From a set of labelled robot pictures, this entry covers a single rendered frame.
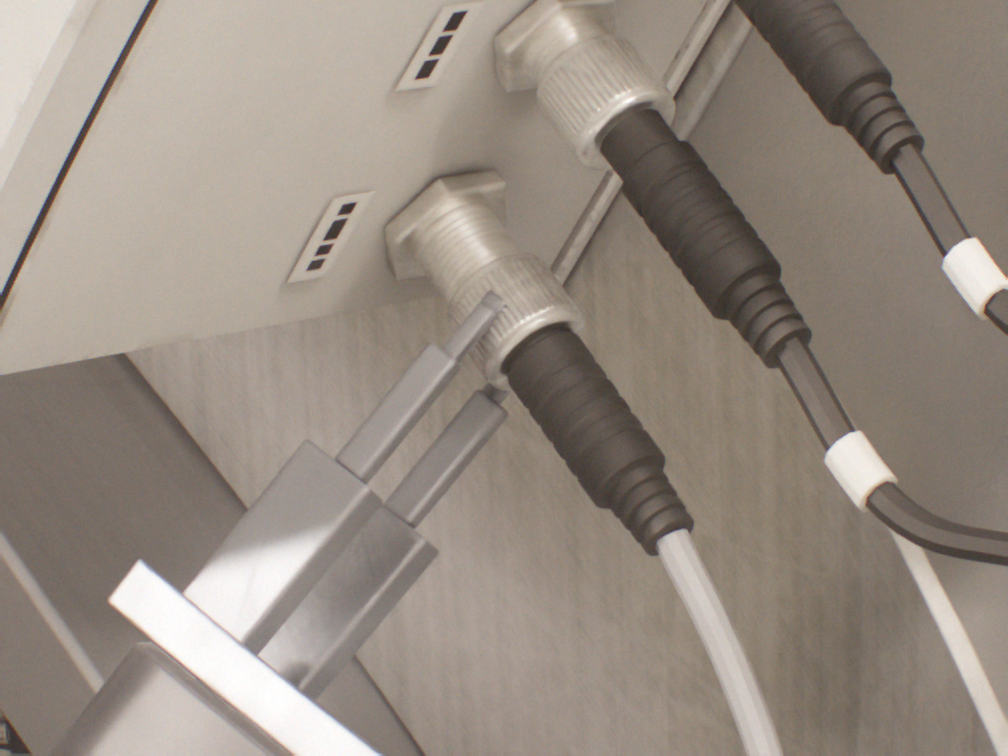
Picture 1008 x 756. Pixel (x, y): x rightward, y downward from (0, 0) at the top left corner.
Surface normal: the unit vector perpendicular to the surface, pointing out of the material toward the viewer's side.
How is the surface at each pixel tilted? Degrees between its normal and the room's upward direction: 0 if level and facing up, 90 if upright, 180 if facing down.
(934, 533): 74
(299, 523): 62
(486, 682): 90
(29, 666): 90
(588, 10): 133
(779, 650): 90
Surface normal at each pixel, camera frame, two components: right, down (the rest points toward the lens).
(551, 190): 0.51, 0.73
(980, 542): -0.54, -0.13
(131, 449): 0.34, -0.75
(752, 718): -0.09, -0.18
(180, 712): -0.32, -0.33
